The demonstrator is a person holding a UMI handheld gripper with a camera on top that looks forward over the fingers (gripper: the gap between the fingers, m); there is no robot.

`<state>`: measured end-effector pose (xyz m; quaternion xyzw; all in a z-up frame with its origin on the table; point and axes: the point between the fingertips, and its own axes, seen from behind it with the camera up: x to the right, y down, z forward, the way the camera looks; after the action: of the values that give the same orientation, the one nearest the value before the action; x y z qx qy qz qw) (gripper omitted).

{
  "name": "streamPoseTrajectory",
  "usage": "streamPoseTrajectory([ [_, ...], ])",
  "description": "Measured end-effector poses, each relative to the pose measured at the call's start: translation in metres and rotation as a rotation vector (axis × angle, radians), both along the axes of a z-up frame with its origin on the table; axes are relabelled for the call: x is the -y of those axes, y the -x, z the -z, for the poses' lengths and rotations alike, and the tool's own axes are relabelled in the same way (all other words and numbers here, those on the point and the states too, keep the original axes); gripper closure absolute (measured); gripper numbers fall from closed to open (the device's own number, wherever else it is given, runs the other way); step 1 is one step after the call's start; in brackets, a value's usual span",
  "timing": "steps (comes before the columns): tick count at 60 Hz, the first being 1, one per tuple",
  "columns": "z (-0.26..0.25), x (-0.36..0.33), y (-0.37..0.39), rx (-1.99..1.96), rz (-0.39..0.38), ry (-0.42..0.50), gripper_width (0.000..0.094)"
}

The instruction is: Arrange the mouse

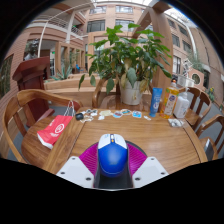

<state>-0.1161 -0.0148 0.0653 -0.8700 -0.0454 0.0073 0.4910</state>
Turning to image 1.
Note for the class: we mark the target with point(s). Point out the long wooden bench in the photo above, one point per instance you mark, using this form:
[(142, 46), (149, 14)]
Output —
[(70, 86)]

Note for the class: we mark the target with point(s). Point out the blue squeeze tube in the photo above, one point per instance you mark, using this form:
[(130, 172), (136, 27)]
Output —
[(155, 101)]

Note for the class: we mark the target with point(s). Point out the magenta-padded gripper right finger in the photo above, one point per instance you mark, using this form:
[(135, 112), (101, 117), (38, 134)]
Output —
[(150, 169)]

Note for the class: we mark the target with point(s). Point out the blue and white computer mouse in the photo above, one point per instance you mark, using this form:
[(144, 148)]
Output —
[(112, 160)]

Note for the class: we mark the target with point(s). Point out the large leafy plant in white pot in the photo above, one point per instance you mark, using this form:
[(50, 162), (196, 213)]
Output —
[(130, 56)]

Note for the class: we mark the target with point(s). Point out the small printed sticker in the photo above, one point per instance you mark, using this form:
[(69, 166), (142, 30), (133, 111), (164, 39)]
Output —
[(126, 111), (117, 115), (137, 114), (91, 112)]

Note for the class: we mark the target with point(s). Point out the clear wrapped packet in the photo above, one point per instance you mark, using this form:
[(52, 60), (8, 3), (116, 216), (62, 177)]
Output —
[(175, 122)]

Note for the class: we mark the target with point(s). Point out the spiky green agave plant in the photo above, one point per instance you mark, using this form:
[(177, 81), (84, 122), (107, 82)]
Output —
[(63, 72)]

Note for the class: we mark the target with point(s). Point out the pale round sticker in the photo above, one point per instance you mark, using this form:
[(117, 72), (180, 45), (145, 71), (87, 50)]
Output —
[(106, 113)]

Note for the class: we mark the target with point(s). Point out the small black key fob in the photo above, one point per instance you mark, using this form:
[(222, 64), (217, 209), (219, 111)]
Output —
[(79, 116)]

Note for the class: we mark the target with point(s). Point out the red paper bag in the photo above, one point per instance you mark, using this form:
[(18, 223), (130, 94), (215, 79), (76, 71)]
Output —
[(55, 130)]

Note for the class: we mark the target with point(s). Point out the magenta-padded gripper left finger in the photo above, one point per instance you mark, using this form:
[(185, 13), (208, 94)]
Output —
[(75, 170)]

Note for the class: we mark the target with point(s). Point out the dark red wooden lectern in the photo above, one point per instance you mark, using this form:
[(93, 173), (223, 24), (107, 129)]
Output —
[(31, 73)]

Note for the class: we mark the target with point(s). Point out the white pump bottle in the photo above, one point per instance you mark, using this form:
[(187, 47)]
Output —
[(181, 106)]

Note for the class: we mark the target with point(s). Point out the dark statue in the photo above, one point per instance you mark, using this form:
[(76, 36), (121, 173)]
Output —
[(31, 51)]

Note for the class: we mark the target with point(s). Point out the curved-back wooden armchair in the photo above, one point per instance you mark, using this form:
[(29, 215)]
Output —
[(193, 115), (208, 123), (31, 146), (108, 100)]

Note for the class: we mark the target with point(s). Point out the yellow liquid bottle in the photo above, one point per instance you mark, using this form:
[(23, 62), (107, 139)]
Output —
[(169, 101)]

